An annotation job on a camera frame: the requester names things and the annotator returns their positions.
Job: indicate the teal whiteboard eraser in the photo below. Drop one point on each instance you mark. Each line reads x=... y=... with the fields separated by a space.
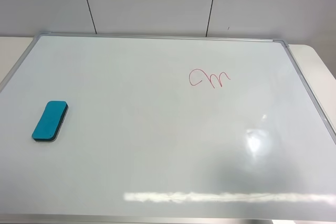
x=48 y=127

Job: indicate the white whiteboard with aluminium frame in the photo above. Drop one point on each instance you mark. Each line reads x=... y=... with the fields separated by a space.
x=164 y=130

